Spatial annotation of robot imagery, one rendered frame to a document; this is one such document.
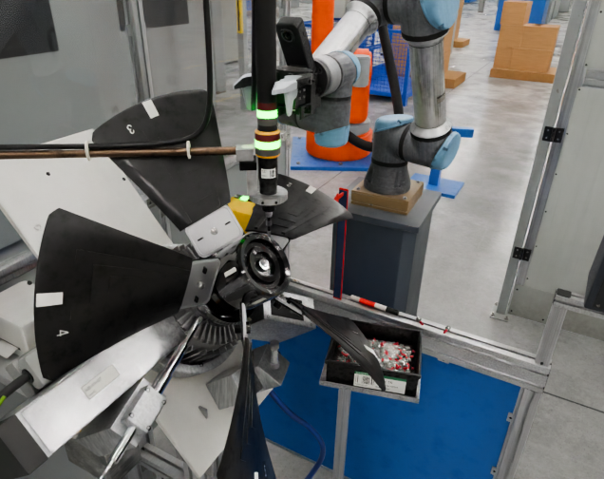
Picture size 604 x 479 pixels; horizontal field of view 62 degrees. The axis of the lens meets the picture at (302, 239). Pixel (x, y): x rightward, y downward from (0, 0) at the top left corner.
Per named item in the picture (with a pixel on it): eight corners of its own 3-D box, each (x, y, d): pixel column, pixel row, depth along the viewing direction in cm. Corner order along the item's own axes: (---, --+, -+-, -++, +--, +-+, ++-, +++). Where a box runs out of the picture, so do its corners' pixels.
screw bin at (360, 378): (323, 383, 118) (324, 360, 114) (334, 337, 132) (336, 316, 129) (417, 399, 114) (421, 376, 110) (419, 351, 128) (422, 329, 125)
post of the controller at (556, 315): (534, 363, 118) (556, 294, 108) (536, 355, 120) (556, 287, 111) (548, 367, 116) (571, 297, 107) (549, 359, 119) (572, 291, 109)
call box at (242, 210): (217, 238, 147) (216, 204, 142) (237, 224, 154) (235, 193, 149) (264, 251, 140) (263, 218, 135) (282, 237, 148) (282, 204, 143)
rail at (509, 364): (234, 288, 157) (232, 266, 153) (241, 282, 160) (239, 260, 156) (542, 394, 120) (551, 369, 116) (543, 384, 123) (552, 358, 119)
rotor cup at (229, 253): (179, 303, 85) (222, 278, 77) (199, 238, 94) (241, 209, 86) (244, 337, 92) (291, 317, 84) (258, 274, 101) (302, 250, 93)
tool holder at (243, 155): (237, 206, 88) (235, 153, 83) (237, 191, 94) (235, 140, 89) (289, 205, 89) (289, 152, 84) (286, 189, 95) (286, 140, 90)
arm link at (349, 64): (361, 91, 108) (365, 49, 104) (340, 101, 100) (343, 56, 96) (329, 86, 112) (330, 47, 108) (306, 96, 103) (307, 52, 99)
